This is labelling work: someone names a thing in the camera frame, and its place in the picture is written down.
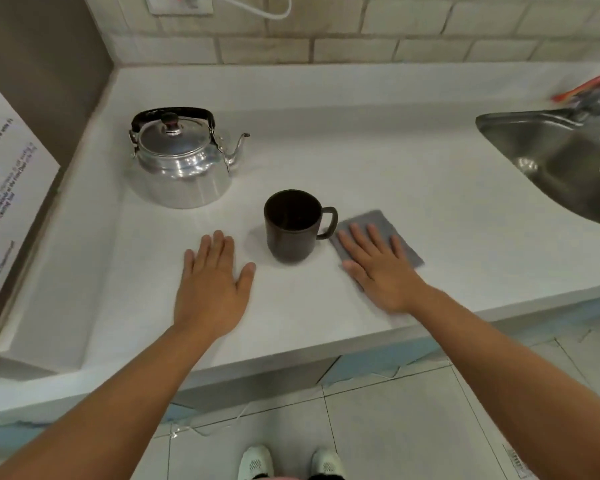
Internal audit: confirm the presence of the person's right white shoe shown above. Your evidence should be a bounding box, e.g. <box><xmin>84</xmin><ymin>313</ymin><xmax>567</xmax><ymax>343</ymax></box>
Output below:
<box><xmin>310</xmin><ymin>447</ymin><xmax>347</xmax><ymax>480</ymax></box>

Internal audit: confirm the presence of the grey cleaning cloth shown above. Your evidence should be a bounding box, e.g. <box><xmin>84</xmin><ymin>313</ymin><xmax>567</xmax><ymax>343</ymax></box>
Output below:
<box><xmin>329</xmin><ymin>210</ymin><xmax>425</xmax><ymax>270</ymax></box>

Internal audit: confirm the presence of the red orange packet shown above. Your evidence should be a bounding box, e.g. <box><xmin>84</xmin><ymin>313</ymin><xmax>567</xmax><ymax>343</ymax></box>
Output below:
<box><xmin>551</xmin><ymin>74</ymin><xmax>600</xmax><ymax>103</ymax></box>

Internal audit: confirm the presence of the white floor label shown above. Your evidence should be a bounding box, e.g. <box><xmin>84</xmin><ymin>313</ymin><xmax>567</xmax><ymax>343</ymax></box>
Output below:
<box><xmin>501</xmin><ymin>443</ymin><xmax>537</xmax><ymax>480</ymax></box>

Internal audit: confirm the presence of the person's white shoe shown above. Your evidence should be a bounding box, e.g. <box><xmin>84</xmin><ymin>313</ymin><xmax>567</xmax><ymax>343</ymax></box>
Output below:
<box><xmin>237</xmin><ymin>445</ymin><xmax>275</xmax><ymax>480</ymax></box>
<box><xmin>310</xmin><ymin>447</ymin><xmax>347</xmax><ymax>480</ymax></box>

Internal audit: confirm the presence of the dark brown mug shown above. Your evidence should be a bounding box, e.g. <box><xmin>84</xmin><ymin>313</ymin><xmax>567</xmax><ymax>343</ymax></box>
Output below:
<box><xmin>263</xmin><ymin>190</ymin><xmax>339</xmax><ymax>264</ymax></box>

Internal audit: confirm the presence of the white paper notice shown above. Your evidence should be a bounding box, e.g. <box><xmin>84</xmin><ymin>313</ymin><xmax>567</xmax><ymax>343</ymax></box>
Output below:
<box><xmin>0</xmin><ymin>69</ymin><xmax>62</xmax><ymax>320</ymax></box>

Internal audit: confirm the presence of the person's right forearm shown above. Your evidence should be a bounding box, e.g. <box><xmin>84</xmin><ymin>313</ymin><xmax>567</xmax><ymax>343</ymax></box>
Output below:
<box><xmin>410</xmin><ymin>286</ymin><xmax>600</xmax><ymax>480</ymax></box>

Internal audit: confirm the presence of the person's left hand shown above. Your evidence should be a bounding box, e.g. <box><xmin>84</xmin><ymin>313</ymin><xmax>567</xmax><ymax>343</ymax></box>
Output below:
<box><xmin>173</xmin><ymin>230</ymin><xmax>257</xmax><ymax>341</ymax></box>

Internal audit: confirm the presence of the person's left white shoe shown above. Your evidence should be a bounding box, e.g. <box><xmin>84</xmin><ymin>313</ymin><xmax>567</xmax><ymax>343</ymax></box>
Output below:
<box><xmin>237</xmin><ymin>445</ymin><xmax>275</xmax><ymax>480</ymax></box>

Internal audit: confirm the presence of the white power cable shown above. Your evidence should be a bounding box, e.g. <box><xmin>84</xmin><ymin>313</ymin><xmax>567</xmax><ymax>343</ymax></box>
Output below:
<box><xmin>207</xmin><ymin>0</ymin><xmax>293</xmax><ymax>21</ymax></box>

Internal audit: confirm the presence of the stainless steel sink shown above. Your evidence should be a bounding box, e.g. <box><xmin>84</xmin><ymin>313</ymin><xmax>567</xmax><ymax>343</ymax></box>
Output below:
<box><xmin>475</xmin><ymin>109</ymin><xmax>600</xmax><ymax>228</ymax></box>

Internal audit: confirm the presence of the person's right hand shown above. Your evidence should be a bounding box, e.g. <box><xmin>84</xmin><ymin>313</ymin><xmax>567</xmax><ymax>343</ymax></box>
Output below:
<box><xmin>336</xmin><ymin>222</ymin><xmax>432</xmax><ymax>315</ymax></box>

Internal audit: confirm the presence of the silver metal kettle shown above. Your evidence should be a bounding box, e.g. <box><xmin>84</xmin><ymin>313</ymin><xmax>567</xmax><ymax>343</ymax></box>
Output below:
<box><xmin>128</xmin><ymin>107</ymin><xmax>251</xmax><ymax>210</ymax></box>

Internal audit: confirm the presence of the person's left forearm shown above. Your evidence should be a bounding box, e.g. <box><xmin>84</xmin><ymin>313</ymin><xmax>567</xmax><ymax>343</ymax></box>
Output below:
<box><xmin>0</xmin><ymin>322</ymin><xmax>221</xmax><ymax>480</ymax></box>

